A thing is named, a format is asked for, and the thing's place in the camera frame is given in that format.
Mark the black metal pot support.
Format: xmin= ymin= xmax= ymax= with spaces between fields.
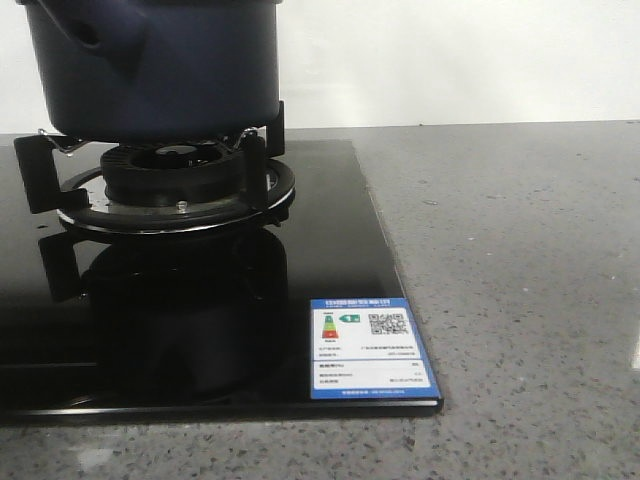
xmin=14 ymin=110 xmax=295 ymax=237

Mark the dark blue cooking pot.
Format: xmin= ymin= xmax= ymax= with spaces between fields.
xmin=23 ymin=1 xmax=279 ymax=143

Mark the blue energy label sticker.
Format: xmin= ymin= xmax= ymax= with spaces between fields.
xmin=310 ymin=297 xmax=440 ymax=400

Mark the black gas burner head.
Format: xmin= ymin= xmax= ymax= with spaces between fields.
xmin=101 ymin=144 xmax=244 ymax=207

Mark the black glass gas stove top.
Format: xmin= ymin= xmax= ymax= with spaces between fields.
xmin=1 ymin=140 xmax=444 ymax=425

